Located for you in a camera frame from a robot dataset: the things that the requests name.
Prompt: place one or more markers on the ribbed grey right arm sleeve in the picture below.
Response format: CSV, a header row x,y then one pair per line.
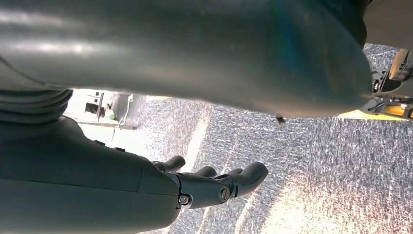
x,y
32,106

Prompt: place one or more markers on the robot foot mechanism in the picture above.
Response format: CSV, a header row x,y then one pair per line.
x,y
400,68

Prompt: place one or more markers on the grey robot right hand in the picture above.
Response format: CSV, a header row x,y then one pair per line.
x,y
80,187

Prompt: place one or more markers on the grey robot body shell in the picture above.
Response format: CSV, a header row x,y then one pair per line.
x,y
161,48

